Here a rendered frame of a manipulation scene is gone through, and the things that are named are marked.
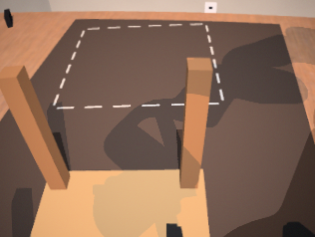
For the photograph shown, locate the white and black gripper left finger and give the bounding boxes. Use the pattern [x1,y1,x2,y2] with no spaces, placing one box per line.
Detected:
[166,223,183,237]

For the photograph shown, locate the dark brown floor mat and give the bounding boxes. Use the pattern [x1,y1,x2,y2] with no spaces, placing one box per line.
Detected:
[0,19,315,237]

